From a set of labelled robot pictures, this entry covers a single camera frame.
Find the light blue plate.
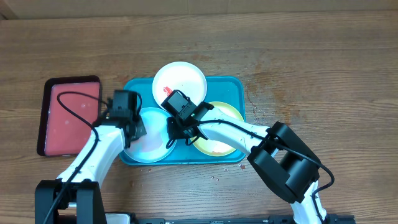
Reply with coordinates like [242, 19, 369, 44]
[124, 107, 176, 163]

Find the white plate with red stain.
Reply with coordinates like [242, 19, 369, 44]
[152, 62, 207, 106]

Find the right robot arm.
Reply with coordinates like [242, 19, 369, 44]
[165, 102, 331, 223]

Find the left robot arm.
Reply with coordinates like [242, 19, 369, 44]
[35, 106, 146, 224]

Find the teal plastic serving tray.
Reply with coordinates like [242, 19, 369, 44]
[124, 76, 246, 166]

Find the dark tray with red liquid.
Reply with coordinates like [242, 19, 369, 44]
[37, 75, 101, 156]

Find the green rimmed yellow plate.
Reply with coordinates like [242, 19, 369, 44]
[193, 101, 244, 157]

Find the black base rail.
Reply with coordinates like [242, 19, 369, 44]
[105, 212, 356, 224]

